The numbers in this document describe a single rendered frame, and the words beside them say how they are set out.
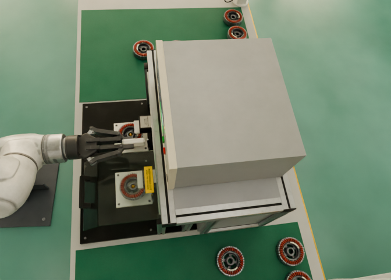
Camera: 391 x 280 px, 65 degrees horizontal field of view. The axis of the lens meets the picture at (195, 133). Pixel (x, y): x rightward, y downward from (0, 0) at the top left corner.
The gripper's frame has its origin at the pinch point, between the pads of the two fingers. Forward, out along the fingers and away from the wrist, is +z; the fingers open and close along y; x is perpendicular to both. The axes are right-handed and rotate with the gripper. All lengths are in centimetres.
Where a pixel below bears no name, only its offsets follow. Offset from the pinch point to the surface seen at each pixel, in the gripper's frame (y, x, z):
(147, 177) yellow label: 8.1, -11.9, 3.2
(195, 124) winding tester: 1.6, 13.2, 18.1
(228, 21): -89, -41, 55
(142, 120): -21.2, -26.4, 2.4
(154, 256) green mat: 32, -43, 3
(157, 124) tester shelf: -9.1, -7.0, 8.2
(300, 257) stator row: 40, -40, 62
